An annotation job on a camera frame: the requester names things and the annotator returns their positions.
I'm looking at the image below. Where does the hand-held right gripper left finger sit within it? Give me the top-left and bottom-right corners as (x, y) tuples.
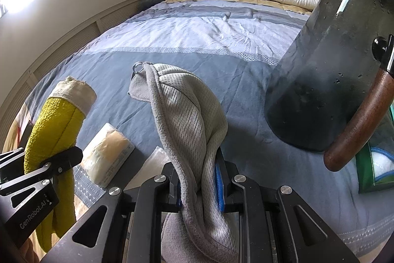
(40, 163), (185, 263)

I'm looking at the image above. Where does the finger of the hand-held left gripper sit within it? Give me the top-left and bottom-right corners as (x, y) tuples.
(0, 147), (25, 183)
(0, 146), (83, 212)

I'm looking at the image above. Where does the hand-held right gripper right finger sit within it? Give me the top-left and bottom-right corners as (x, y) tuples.
(215, 155), (359, 263)

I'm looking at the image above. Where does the white textured cloth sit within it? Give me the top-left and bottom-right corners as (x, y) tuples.
(123, 146), (173, 190)

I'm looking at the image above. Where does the yellow towel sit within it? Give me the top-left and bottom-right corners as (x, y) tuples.
(23, 76), (97, 253)

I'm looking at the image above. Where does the tissue pack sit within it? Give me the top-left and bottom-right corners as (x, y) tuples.
(81, 123), (136, 188)

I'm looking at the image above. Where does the grey mesh cloth pouch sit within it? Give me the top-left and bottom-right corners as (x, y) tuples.
(128, 61), (239, 263)

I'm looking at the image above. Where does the green tray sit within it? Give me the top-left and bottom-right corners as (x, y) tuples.
(355, 103), (394, 194)

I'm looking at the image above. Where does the grey microfiber towel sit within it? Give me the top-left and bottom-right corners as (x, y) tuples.
(369, 146), (394, 183)

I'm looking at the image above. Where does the phone with red case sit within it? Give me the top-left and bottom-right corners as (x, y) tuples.
(15, 119), (34, 148)

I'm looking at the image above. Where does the striped duvet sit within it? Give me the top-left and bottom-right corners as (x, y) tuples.
(0, 0), (394, 263)

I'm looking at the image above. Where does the dark glass pitcher wooden handle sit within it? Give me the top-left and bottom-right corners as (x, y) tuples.
(265, 0), (394, 173)

